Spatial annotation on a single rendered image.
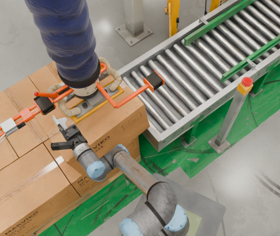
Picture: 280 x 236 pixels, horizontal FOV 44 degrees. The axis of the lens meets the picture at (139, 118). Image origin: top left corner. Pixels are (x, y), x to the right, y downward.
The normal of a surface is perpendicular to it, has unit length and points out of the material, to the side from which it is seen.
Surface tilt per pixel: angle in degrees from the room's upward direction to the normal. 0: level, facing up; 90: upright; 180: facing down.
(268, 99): 0
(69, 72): 74
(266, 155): 0
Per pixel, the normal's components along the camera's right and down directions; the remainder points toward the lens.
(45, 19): -0.39, 0.67
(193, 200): -0.03, -0.45
